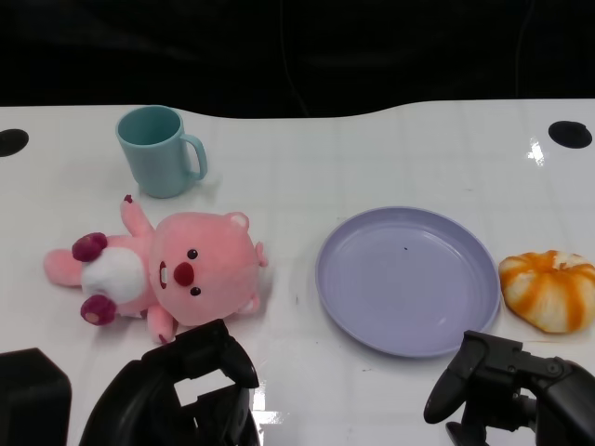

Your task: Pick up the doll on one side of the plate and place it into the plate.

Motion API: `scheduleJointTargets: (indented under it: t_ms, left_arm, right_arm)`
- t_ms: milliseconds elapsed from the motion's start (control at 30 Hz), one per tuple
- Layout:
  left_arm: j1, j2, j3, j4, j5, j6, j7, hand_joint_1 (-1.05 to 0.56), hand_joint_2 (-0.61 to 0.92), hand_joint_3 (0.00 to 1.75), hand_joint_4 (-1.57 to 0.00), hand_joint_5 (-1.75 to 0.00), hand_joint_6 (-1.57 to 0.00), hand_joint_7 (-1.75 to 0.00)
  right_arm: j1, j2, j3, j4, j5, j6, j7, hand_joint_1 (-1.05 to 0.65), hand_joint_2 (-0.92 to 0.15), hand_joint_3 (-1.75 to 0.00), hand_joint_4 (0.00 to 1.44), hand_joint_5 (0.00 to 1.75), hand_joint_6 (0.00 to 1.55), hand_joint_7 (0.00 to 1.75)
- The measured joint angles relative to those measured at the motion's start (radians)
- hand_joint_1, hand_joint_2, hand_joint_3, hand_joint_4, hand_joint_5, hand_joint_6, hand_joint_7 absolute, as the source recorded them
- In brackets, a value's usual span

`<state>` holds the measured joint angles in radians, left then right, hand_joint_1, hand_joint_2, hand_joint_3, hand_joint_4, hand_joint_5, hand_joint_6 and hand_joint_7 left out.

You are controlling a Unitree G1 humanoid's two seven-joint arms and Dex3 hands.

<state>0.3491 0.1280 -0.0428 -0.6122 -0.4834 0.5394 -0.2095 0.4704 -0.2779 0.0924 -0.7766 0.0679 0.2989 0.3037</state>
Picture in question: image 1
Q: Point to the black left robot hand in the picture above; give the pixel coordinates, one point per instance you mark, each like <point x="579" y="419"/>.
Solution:
<point x="153" y="395"/>

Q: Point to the pink plush beaver doll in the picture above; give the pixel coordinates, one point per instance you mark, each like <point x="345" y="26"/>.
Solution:
<point x="209" y="269"/>

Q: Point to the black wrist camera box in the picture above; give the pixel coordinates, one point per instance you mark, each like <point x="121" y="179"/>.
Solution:
<point x="32" y="399"/>

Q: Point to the lavender plastic plate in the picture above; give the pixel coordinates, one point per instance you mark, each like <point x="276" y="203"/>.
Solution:
<point x="404" y="288"/>

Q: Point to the light blue plastic mug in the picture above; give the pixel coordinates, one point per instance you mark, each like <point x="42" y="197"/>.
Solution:
<point x="155" y="162"/>

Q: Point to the orange striped white bun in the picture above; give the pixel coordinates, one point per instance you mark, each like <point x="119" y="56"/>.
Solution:
<point x="548" y="292"/>

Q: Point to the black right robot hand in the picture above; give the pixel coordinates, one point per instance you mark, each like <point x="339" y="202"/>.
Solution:
<point x="558" y="395"/>

